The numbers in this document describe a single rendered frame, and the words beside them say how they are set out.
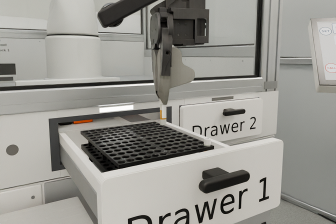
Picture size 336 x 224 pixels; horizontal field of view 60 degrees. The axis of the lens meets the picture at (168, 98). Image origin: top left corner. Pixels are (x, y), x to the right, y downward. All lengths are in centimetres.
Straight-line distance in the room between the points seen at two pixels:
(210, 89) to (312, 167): 154
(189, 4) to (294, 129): 185
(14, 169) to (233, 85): 59
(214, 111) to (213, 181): 46
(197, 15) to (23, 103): 38
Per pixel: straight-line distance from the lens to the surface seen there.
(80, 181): 50
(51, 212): 64
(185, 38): 47
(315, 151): 221
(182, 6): 48
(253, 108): 90
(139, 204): 35
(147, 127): 65
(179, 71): 47
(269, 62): 96
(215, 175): 37
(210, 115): 79
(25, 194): 68
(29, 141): 65
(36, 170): 67
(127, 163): 44
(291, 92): 222
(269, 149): 47
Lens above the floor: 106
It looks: 8 degrees down
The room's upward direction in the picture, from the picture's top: straight up
